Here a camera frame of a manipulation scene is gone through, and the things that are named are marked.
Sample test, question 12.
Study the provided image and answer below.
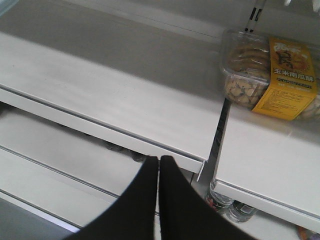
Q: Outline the clear cookie box yellow label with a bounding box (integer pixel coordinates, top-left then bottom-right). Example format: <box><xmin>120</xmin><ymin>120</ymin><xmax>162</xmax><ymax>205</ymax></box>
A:
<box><xmin>220</xmin><ymin>29</ymin><xmax>320</xmax><ymax>121</ymax></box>

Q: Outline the clear water bottle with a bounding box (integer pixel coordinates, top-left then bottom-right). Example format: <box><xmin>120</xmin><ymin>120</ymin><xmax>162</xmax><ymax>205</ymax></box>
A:
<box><xmin>204</xmin><ymin>179</ymin><xmax>235</xmax><ymax>215</ymax></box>
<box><xmin>226</xmin><ymin>200</ymin><xmax>258</xmax><ymax>224</ymax></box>

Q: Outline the white snack shelf board right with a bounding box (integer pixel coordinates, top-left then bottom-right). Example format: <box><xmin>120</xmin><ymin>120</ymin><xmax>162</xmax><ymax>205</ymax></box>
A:
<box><xmin>213</xmin><ymin>103</ymin><xmax>320</xmax><ymax>232</ymax></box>

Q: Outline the white snack shelf board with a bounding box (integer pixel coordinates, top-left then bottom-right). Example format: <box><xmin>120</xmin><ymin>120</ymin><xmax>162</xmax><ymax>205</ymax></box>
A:
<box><xmin>0</xmin><ymin>33</ymin><xmax>224</xmax><ymax>173</ymax></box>
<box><xmin>213</xmin><ymin>103</ymin><xmax>320</xmax><ymax>232</ymax></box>

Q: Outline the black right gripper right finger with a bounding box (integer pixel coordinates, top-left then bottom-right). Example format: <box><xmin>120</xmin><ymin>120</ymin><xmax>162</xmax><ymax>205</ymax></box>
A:
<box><xmin>159</xmin><ymin>155</ymin><xmax>254</xmax><ymax>240</ymax></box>

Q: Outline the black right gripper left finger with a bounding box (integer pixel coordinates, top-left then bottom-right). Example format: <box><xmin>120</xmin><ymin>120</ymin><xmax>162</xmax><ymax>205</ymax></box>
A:
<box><xmin>65</xmin><ymin>156</ymin><xmax>159</xmax><ymax>240</ymax></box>

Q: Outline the white snack shelf board left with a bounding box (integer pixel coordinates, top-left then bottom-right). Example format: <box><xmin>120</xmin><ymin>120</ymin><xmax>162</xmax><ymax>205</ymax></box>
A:
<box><xmin>0</xmin><ymin>33</ymin><xmax>224</xmax><ymax>173</ymax></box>

